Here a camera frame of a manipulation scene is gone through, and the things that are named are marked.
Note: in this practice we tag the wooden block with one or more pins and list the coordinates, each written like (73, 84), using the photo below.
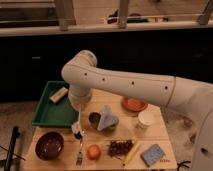
(58, 95)

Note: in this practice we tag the green plastic tray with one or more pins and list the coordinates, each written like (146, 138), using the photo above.
(48, 114)

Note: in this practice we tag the blue sponge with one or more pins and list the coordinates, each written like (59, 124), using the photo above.
(152, 155)

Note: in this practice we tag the bunch of red grapes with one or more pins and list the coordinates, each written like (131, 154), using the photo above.
(118, 148)

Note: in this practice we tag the black stand pole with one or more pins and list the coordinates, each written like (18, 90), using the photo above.
(14, 136)

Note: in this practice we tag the metal fork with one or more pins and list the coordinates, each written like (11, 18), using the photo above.
(80, 153)

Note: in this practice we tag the orange bowl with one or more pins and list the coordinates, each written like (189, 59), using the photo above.
(133, 104)

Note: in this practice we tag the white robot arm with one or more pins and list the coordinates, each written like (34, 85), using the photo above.
(182, 95)

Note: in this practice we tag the orange fruit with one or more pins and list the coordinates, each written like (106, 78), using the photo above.
(93, 152)

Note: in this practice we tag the small metal cup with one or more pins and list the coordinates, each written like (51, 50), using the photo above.
(94, 119)

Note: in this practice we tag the blue grey cloth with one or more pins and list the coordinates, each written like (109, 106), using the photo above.
(107, 119)

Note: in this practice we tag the purple bowl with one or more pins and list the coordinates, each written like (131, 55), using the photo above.
(49, 146)

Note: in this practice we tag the white paper cup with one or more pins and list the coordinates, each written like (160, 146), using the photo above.
(145, 119)

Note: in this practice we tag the yellow banana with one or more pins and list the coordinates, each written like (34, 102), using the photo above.
(130, 154)

